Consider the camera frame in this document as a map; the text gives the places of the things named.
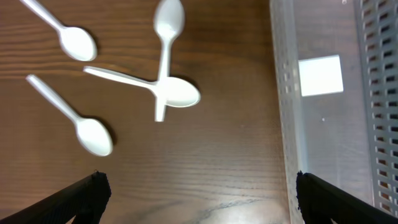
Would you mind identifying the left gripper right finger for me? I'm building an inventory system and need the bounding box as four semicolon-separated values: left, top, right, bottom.
296;171;397;224

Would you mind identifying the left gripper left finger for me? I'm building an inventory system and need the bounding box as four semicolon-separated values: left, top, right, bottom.
1;171;111;224

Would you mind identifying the white spoon crossing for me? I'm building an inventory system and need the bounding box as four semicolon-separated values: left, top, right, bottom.
154;0;185;122

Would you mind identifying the white spoon lower left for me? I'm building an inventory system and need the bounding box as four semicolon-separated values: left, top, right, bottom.
25;74;113;157

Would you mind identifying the white spoon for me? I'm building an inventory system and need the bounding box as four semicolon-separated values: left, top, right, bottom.
21;0;97;62
25;74;113;157

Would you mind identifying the white label in basket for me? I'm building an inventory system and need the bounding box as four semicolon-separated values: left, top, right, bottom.
298;55;344;96

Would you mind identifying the white spoon lying crossed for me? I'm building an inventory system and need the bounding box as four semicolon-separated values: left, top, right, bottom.
83;66;201;108

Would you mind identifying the clear perforated plastic basket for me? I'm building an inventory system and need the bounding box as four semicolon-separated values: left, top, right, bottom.
269;0;397;223

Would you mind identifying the white spoon upper left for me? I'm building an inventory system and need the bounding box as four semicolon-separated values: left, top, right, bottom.
21;0;97;62

